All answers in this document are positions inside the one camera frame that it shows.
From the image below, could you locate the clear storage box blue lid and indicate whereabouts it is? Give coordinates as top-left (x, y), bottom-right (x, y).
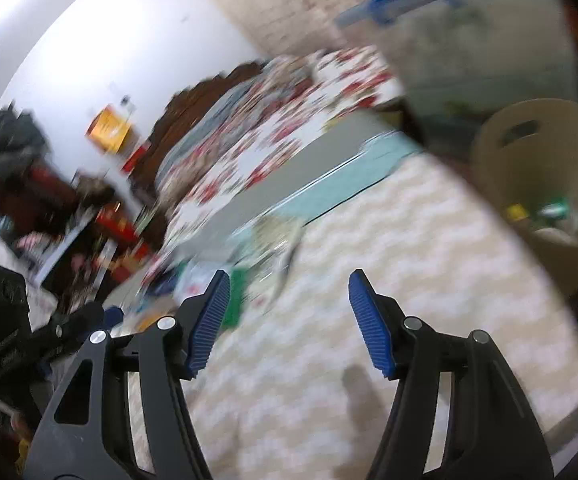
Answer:
top-left (336, 0), bottom-right (578, 156)

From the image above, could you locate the green packet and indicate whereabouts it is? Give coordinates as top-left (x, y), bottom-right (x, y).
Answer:
top-left (221, 270), bottom-right (247, 331)

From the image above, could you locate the grey shelf rack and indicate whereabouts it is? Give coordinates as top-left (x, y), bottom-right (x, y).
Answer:
top-left (0, 160), bottom-right (120, 286)

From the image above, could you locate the red box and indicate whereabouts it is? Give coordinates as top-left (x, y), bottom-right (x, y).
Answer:
top-left (124, 142), bottom-right (152, 173)

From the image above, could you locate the green white snack wrapper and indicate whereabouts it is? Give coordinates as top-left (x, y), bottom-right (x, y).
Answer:
top-left (239, 215), bottom-right (302, 311)

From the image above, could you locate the carved wooden headboard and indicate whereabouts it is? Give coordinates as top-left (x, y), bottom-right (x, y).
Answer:
top-left (132, 60), bottom-right (265, 206)

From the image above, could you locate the grey and teal mattress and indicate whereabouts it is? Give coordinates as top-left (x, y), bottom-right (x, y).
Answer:
top-left (169, 110), bottom-right (425, 261)

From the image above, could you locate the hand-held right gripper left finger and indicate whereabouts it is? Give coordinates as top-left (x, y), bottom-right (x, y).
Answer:
top-left (22, 269), bottom-right (231, 480)

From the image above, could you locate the patchwork floral quilt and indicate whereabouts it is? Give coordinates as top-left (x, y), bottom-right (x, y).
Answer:
top-left (156, 65), bottom-right (270, 196)

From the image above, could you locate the beige plastic wastebasket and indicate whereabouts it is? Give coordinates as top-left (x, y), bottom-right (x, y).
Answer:
top-left (471, 99), bottom-right (578, 296)

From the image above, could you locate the yellow box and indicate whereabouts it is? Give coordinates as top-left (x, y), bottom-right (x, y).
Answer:
top-left (85, 105), bottom-right (132, 153)

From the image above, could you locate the white red floral bedsheet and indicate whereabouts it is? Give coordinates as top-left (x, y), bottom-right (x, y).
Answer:
top-left (169, 47), bottom-right (405, 241)

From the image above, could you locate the pile of dark bags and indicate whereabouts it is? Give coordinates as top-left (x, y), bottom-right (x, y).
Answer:
top-left (0, 102), bottom-right (50, 196)

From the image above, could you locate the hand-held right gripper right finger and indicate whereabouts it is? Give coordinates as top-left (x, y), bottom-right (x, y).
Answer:
top-left (348, 269), bottom-right (554, 480)

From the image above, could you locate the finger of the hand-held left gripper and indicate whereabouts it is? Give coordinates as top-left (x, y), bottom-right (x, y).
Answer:
top-left (29, 304), bottom-right (125, 357)

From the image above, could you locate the beige zigzag floor mat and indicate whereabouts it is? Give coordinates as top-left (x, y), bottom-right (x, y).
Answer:
top-left (119, 155), bottom-right (578, 480)

